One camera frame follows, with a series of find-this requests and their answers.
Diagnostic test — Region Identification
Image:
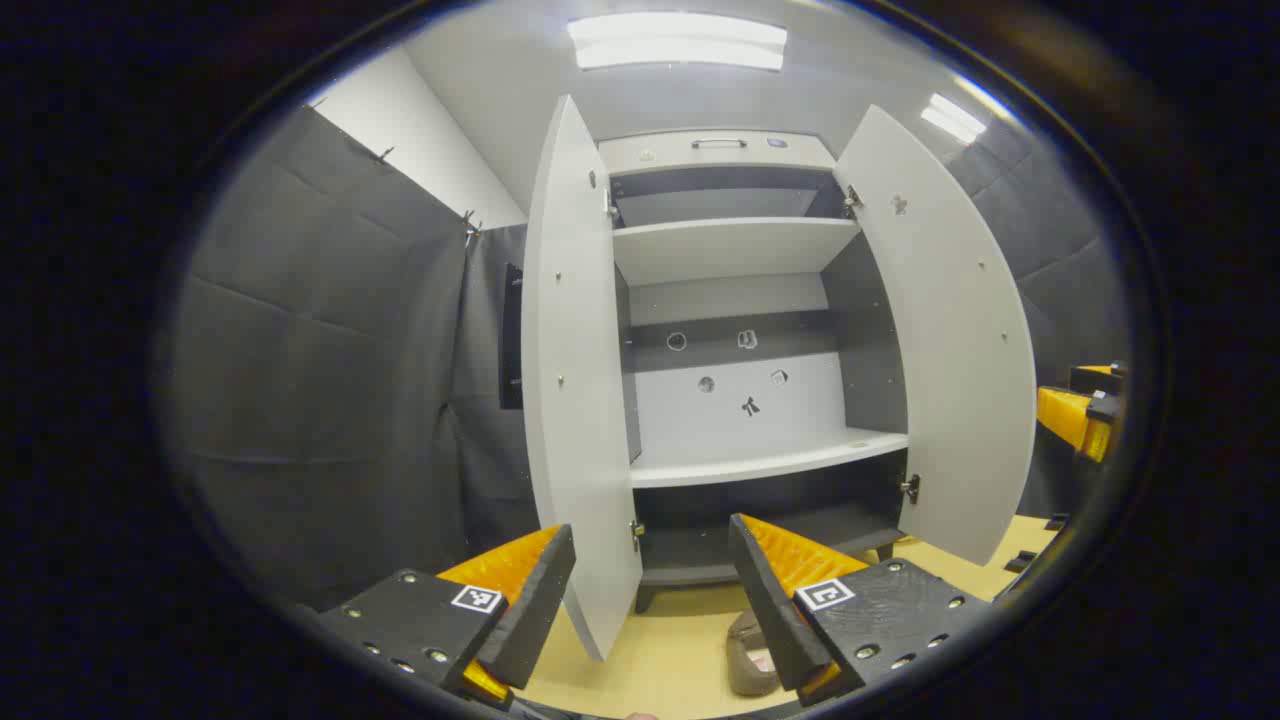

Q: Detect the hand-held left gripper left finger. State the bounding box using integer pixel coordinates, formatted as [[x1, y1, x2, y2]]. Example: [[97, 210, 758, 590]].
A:
[[318, 523, 579, 706]]

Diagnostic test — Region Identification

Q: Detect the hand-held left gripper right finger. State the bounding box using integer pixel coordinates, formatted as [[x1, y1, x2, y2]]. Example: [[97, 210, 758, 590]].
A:
[[728, 513, 993, 708]]

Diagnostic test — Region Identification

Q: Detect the brown fuzzy shoe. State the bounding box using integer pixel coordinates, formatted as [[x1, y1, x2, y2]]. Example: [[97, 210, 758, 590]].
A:
[[726, 610, 787, 699]]

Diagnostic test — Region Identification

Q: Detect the white cabinet door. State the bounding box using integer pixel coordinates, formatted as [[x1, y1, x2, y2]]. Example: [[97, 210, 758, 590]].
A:
[[520, 95, 644, 662], [833, 105, 1039, 567]]

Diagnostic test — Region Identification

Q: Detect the white shoe cabinet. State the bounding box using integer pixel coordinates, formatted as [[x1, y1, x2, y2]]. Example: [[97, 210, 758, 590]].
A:
[[598, 130, 913, 613]]

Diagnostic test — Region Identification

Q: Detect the black backdrop cloth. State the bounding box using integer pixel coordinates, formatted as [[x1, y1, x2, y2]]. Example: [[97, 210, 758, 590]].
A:
[[448, 223, 543, 556], [943, 118, 1133, 521], [163, 105, 473, 613]]

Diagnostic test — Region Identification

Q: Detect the small ceiling light panel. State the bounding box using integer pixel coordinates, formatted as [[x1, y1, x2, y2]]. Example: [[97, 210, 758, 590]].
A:
[[919, 92, 989, 145]]

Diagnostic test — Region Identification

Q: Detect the large ceiling light panel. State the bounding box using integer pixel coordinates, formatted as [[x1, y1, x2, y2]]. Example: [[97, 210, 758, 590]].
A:
[[567, 11, 789, 72]]

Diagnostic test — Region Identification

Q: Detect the black door handle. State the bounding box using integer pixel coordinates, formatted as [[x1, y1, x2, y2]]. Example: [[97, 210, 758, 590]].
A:
[[499, 262, 525, 412]]

